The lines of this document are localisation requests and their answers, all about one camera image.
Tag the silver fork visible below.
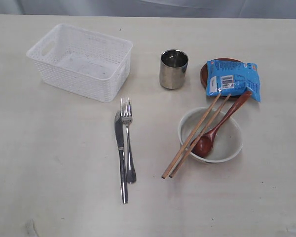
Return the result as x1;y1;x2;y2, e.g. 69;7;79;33
120;97;137;184

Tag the silver table knife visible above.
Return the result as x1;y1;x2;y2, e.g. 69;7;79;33
114;110;128;204

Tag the steel cup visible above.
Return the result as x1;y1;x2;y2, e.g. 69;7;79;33
159;49;188;90

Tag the brown wooden chopstick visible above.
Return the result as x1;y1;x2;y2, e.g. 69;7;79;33
161;94;221;179
168;94;231;178

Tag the brown wooden spoon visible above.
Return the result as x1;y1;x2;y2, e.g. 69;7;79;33
192;90;252;158

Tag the brown wooden plate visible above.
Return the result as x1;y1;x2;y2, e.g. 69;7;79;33
200;58;244;99

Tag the white perforated plastic basket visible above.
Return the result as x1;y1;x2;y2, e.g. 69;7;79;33
26;24;133;103

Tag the white ceramic bowl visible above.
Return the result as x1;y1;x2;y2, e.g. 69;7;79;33
178;107;243;163

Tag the blue snack bag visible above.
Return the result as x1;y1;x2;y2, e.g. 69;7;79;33
206;60;261;102

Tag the grey curtain backdrop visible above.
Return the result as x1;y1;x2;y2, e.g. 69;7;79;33
0;0;296;19

